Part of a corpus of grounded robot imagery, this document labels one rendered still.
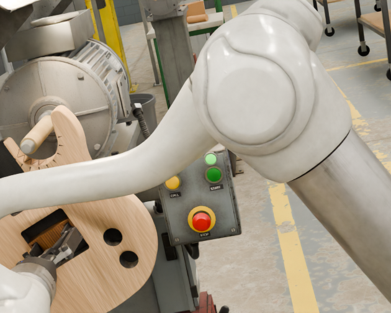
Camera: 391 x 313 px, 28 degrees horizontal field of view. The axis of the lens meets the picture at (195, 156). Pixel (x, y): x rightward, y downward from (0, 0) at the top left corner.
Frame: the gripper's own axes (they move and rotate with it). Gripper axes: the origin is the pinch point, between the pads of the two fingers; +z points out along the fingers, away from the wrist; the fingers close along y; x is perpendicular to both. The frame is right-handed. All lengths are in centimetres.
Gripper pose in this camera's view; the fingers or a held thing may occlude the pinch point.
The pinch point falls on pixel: (54, 240)
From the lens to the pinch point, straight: 155.7
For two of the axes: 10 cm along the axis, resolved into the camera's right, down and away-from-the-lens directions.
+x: -5.4, -8.1, -2.1
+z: 0.2, -2.7, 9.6
